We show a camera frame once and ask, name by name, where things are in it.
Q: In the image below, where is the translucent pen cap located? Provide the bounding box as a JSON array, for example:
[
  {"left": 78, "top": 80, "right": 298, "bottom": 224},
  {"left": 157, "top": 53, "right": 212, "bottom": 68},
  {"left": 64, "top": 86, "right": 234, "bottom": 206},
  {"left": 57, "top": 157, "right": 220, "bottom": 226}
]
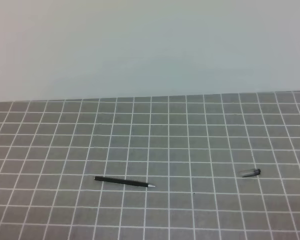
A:
[{"left": 239, "top": 168, "right": 261, "bottom": 178}]

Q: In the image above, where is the black pen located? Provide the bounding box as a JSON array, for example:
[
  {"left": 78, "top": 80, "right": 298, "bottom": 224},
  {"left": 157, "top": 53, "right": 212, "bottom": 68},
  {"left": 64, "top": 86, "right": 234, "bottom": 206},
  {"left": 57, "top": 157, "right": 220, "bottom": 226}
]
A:
[{"left": 94, "top": 176, "right": 155, "bottom": 188}]

